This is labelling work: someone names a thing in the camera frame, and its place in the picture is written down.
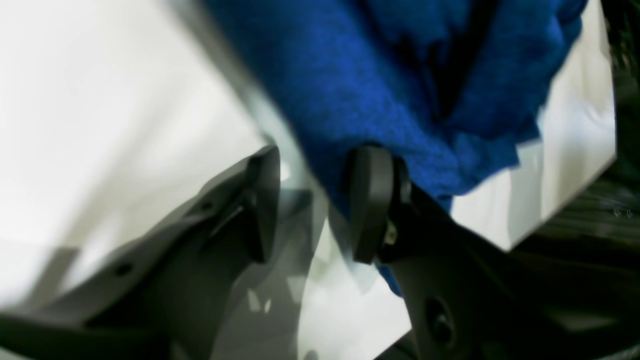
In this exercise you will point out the blue long-sleeve shirt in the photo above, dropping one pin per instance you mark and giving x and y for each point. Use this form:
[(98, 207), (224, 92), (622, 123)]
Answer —
[(450, 86)]

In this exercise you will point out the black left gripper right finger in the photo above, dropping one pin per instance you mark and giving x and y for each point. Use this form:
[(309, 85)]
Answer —
[(467, 299)]

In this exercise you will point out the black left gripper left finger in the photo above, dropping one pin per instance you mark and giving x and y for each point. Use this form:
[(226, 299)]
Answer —
[(171, 286)]

